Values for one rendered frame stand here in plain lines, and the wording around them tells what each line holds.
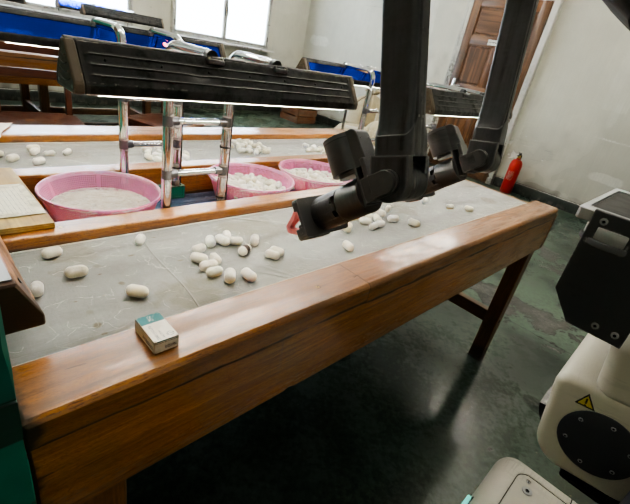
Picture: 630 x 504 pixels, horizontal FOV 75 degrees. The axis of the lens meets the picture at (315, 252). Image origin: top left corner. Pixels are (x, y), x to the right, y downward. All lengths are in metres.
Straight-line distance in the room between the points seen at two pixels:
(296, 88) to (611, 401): 0.77
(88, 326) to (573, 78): 5.32
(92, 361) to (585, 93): 5.32
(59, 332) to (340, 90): 0.74
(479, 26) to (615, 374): 5.45
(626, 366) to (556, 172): 4.90
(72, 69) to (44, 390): 0.42
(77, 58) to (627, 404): 0.90
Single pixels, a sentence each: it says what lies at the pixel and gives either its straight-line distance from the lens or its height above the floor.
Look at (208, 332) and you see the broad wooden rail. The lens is 0.64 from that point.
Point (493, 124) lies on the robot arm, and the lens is 0.96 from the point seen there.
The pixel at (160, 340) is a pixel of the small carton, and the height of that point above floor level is 0.78.
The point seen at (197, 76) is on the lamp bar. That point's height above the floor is 1.08.
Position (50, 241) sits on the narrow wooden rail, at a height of 0.75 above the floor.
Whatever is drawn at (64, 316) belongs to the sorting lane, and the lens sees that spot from 0.73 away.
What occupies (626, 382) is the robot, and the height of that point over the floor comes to 0.84.
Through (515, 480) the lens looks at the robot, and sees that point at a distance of 1.31.
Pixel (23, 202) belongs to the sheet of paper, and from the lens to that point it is 1.02.
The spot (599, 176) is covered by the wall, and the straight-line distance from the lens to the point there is 5.47.
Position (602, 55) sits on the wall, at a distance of 5.53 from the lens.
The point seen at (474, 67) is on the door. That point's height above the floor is 1.26.
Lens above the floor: 1.17
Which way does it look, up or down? 26 degrees down
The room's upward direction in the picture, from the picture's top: 12 degrees clockwise
